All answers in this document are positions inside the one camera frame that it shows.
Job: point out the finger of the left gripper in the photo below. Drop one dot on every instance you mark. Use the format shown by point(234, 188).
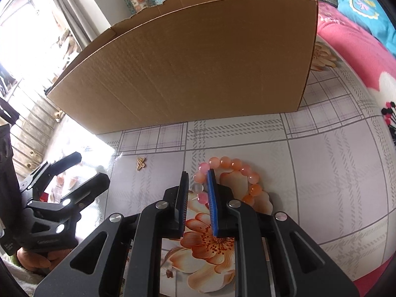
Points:
point(36, 182)
point(78, 199)

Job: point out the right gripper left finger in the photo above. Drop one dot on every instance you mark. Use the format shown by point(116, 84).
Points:
point(122, 257)

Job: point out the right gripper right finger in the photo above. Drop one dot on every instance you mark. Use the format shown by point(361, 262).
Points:
point(274, 256)

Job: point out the gold butterfly pendant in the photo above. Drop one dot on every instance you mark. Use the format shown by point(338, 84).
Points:
point(140, 163)

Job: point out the left hand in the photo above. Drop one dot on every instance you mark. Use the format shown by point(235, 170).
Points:
point(34, 261)

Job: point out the grey curtain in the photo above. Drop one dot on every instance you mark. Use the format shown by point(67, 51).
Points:
point(84, 18)

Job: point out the brown cardboard box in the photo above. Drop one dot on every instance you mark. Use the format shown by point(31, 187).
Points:
point(186, 60)

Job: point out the patterned gift roll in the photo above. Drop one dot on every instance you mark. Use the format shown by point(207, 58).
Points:
point(139, 5)

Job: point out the pink floral blanket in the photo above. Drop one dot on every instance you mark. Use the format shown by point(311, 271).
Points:
point(375, 66)

